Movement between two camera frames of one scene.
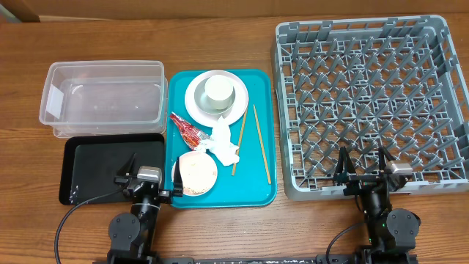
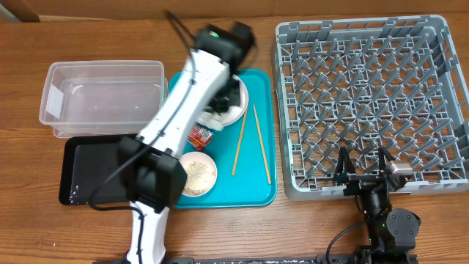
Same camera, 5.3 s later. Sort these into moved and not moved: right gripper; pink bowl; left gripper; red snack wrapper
Moved: left gripper
Not moved: red snack wrapper; pink bowl; right gripper
